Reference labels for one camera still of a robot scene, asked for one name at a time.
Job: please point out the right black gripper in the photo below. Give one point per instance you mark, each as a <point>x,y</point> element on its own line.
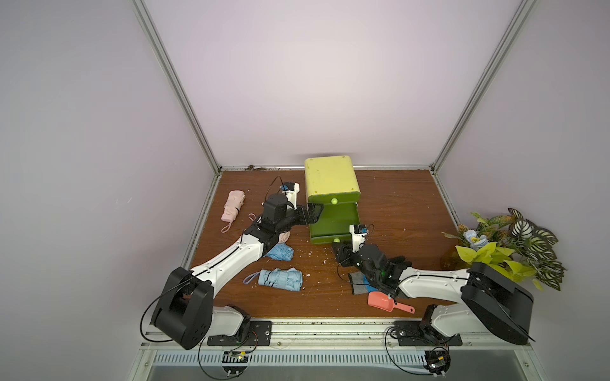
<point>345,255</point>

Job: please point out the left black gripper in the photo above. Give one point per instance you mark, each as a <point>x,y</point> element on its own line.
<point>310,218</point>

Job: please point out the yellow-green drawer cabinet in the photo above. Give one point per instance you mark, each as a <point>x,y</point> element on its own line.
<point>332,182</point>

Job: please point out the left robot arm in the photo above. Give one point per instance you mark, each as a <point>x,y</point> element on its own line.
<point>185,311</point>

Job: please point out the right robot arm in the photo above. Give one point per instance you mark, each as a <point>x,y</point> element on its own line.
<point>473,300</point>

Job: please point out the pink umbrella near centre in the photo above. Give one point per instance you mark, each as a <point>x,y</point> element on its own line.
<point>269,226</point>

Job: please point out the pink umbrella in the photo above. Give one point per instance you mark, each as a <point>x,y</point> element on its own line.
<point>232,207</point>
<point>269,226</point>

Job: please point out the light blue umbrella upper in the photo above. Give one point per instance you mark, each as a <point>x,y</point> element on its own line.
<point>281,252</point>

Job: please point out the light blue umbrella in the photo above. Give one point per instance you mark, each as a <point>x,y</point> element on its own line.
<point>281,252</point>
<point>288,280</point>

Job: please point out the light blue umbrella lower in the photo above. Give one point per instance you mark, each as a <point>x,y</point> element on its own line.
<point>288,280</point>

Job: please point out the pink umbrella far left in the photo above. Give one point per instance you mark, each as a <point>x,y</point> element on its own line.
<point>232,207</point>

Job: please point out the black and blue work glove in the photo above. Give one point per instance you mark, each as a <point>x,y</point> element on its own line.
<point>360,281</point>

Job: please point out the pink plastic scoop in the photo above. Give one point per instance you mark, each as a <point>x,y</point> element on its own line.
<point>384,302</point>

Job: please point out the right electronics board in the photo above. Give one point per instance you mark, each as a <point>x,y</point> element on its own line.
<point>437,361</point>

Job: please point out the electronics board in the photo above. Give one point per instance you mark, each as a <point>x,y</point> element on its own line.
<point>234,363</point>
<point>437,361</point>

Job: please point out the left electronics board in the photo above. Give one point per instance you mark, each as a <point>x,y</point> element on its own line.
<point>234,363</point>

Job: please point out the artificial potted plant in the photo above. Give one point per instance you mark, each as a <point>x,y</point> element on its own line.
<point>514,246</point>

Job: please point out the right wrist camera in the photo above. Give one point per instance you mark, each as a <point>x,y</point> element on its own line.
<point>358,233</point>

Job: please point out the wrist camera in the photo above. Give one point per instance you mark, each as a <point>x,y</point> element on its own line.
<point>358,233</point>
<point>291,191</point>

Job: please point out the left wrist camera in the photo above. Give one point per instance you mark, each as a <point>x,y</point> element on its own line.
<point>291,191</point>

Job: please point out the aluminium front rail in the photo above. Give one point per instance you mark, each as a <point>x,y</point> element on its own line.
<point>338,349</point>

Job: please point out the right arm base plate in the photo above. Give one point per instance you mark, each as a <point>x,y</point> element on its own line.
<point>421,333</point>

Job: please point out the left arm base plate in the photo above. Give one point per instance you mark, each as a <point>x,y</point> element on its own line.
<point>232,326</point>

